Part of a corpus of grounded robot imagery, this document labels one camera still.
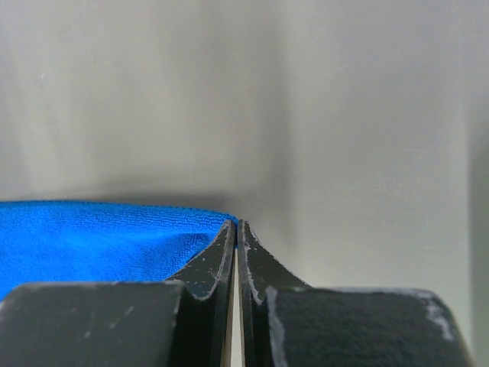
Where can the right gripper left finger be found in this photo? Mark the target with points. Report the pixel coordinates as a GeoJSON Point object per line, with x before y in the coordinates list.
{"type": "Point", "coordinates": [185, 320]}

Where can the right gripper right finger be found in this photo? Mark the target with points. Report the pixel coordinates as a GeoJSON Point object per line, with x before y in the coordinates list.
{"type": "Point", "coordinates": [287, 322]}

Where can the blue towel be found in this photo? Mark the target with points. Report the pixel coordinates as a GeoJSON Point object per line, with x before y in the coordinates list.
{"type": "Point", "coordinates": [55, 240]}

